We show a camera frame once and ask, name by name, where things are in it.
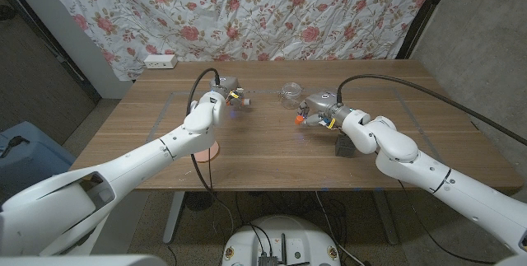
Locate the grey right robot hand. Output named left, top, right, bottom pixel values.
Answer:
left=296, top=91, right=353, bottom=130

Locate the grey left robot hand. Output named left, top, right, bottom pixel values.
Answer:
left=209, top=76, right=251, bottom=109

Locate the orange blue white glue stick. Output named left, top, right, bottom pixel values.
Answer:
left=225, top=88, right=251, bottom=107

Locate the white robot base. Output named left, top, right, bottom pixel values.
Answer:
left=222, top=215, right=342, bottom=266

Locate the clear glass cup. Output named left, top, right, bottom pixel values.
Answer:
left=280, top=82, right=304, bottom=110

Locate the dark grey cube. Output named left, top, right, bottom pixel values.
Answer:
left=334, top=133, right=357, bottom=159

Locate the white power strip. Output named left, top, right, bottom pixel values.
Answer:
left=143, top=54, right=179, bottom=70

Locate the floral backdrop cloth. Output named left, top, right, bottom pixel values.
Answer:
left=30, top=0, right=441, bottom=82

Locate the black round floor stand base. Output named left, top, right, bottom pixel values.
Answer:
left=184, top=191, right=218, bottom=212

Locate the white table leg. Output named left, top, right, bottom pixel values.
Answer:
left=162, top=190, right=186, bottom=245
left=372, top=189, right=400, bottom=245

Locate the black backdrop stand pole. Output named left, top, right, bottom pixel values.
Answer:
left=395, top=0, right=456, bottom=60

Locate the blue storage bin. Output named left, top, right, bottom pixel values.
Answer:
left=0, top=120, right=77, bottom=189

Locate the white robot torso edge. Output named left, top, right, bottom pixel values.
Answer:
left=0, top=254, right=168, bottom=266

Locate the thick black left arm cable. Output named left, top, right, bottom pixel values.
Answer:
left=185, top=68, right=236, bottom=234

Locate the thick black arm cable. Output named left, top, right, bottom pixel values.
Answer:
left=185, top=68, right=236, bottom=234
left=336, top=73, right=527, bottom=147

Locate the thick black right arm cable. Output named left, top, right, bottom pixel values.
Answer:
left=336, top=73, right=527, bottom=147

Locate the white floor cable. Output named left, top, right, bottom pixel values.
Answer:
left=315, top=191, right=366, bottom=266

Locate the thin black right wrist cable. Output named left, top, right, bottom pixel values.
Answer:
left=397, top=179, right=495, bottom=265

